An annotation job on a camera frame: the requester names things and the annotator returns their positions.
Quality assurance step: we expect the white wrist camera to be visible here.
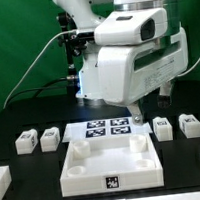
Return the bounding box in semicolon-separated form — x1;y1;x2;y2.
94;7;168;46

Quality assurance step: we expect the black cable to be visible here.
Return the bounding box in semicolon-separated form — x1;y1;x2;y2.
4;75;82;107

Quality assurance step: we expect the white sheet with AprilTags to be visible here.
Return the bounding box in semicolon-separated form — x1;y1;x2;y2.
62;117;152;142

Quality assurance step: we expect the white cable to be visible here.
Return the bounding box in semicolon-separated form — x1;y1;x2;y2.
0;29;86;110

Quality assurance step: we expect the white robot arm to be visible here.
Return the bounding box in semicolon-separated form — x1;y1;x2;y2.
52;0;188;125

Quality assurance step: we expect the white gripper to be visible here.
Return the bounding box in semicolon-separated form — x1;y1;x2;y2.
97;27;188;126

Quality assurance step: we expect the white square tabletop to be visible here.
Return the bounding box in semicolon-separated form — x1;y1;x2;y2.
60;133;164;197

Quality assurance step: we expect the white obstacle bar left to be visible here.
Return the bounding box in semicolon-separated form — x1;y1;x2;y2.
0;166;12;200

